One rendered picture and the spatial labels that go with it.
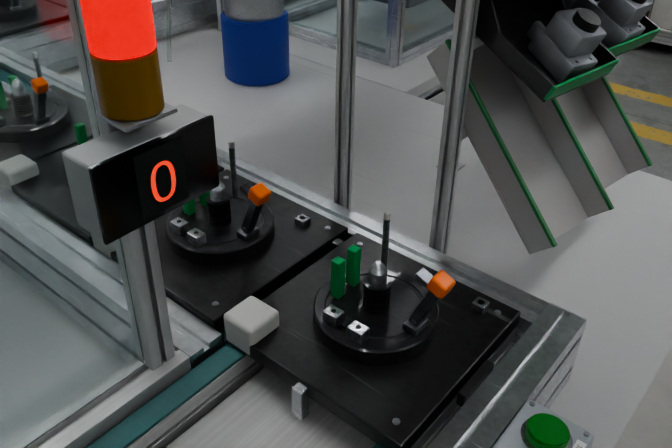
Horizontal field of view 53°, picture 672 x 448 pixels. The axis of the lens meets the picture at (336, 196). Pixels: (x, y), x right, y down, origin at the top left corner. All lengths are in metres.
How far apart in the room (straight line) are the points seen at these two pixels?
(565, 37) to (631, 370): 0.43
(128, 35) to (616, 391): 0.69
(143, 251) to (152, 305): 0.07
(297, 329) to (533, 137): 0.41
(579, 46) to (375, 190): 0.53
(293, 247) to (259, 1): 0.79
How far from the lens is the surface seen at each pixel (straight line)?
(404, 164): 1.29
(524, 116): 0.95
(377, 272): 0.72
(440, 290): 0.68
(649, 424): 0.90
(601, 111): 1.08
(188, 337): 0.78
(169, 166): 0.58
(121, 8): 0.52
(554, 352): 0.79
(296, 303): 0.79
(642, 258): 1.15
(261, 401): 0.77
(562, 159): 0.95
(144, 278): 0.68
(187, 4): 1.98
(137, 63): 0.53
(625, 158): 1.09
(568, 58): 0.80
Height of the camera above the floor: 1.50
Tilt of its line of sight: 33 degrees down
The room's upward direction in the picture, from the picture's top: 1 degrees clockwise
